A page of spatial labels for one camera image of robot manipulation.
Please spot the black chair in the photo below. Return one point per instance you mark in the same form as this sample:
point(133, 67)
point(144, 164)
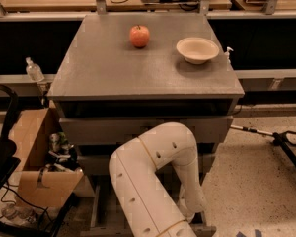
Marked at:
point(8, 147)

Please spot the clear sanitizer bottle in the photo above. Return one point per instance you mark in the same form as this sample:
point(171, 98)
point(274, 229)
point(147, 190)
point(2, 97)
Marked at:
point(34, 71)

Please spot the cardboard box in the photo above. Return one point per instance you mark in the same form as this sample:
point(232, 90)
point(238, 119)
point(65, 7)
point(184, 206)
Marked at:
point(37, 184)

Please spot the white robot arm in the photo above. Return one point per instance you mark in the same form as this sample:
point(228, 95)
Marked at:
point(147, 206)

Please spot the grey bottom drawer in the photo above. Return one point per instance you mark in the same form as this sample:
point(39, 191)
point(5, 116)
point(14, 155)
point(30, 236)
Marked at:
point(107, 218)

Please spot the white paper bowl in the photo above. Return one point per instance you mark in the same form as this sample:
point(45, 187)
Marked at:
point(197, 50)

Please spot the items in cardboard box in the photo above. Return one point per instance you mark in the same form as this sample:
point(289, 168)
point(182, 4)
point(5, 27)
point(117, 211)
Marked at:
point(61, 155)

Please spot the white pump bottle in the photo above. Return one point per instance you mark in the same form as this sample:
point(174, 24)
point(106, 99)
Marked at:
point(228, 52)

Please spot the silver metal rod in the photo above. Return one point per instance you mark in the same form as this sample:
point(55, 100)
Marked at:
point(251, 130)

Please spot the grey drawer cabinet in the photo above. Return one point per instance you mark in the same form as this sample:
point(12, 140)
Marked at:
point(104, 76)

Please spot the grey top drawer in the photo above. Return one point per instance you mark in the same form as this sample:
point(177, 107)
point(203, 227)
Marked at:
point(107, 131)

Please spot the red apple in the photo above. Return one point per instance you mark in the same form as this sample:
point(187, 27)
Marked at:
point(139, 36)

